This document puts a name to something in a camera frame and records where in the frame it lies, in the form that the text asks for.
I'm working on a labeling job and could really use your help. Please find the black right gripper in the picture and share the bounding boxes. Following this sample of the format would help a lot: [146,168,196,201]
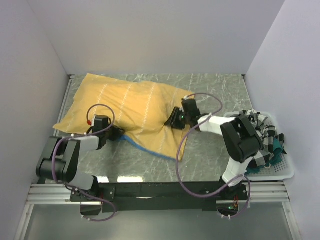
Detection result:
[165,106,191,131]

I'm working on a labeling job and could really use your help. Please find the yellow and blue pillowcase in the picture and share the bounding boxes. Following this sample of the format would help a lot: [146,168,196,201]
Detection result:
[53,73,191,159]

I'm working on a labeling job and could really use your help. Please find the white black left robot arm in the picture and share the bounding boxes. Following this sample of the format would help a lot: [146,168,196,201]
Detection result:
[36,115,125,201]

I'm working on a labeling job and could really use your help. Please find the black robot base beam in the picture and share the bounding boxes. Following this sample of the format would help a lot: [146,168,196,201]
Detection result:
[70,181,249,216]

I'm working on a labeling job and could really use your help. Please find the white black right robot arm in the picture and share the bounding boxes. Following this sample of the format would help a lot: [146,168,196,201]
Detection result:
[164,98,263,200]

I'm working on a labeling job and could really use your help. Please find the black white checkered cloth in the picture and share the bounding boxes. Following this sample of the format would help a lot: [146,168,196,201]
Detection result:
[226,109,285,159]

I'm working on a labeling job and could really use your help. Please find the teal green cloth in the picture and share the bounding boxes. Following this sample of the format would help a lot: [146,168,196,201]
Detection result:
[245,138,286,176]

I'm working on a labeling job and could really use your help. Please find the white plastic basket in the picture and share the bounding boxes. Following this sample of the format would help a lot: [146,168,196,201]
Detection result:
[224,111,294,181]

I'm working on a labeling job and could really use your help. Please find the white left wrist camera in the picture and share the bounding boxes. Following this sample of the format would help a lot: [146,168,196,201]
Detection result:
[86,114,96,127]

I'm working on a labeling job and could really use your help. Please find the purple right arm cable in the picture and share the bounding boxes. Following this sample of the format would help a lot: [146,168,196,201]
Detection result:
[176,92,252,218]

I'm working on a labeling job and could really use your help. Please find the aluminium frame rail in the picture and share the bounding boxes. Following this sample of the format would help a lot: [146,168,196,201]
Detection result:
[26,182,290,205]

